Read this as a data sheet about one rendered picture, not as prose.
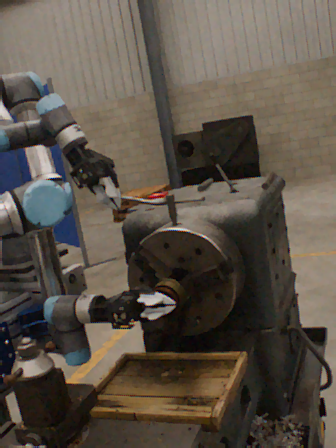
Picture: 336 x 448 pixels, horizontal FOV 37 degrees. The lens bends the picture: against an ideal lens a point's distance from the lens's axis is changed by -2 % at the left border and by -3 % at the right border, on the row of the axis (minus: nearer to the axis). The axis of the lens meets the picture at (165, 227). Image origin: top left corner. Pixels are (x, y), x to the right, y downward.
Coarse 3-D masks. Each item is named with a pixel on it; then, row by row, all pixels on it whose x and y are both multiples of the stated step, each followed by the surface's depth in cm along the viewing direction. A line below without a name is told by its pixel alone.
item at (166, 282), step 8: (160, 280) 131; (168, 280) 130; (176, 280) 130; (160, 288) 126; (168, 288) 127; (176, 288) 128; (184, 288) 130; (168, 296) 125; (176, 296) 127; (184, 296) 130; (160, 304) 131; (176, 304) 126; (184, 304) 130
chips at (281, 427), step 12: (264, 420) 152; (276, 420) 153; (252, 432) 152; (264, 432) 145; (276, 432) 149; (288, 432) 147; (300, 432) 147; (252, 444) 142; (264, 444) 143; (276, 444) 135; (288, 444) 137; (300, 444) 143
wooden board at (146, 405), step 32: (160, 352) 139; (224, 352) 132; (96, 384) 126; (128, 384) 128; (160, 384) 125; (192, 384) 122; (224, 384) 119; (96, 416) 114; (128, 416) 111; (160, 416) 108; (192, 416) 105; (224, 416) 108
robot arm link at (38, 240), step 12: (48, 228) 138; (36, 240) 138; (48, 240) 139; (36, 252) 139; (48, 252) 139; (36, 264) 140; (48, 264) 140; (60, 264) 143; (48, 276) 140; (60, 276) 142; (48, 288) 141; (60, 288) 142; (48, 324) 150
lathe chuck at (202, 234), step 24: (144, 240) 140; (168, 240) 137; (192, 240) 135; (216, 240) 135; (168, 264) 139; (192, 264) 136; (240, 264) 141; (216, 288) 136; (240, 288) 141; (192, 312) 140; (216, 312) 137
